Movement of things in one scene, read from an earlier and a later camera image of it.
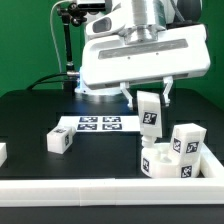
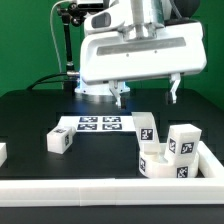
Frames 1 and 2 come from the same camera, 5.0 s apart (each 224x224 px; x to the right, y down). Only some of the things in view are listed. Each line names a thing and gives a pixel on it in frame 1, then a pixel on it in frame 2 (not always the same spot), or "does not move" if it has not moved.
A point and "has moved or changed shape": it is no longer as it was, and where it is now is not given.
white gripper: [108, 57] does not move
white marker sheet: [104, 123] does not move
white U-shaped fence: [207, 190] does not move
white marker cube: [150, 118] has moved or changed shape
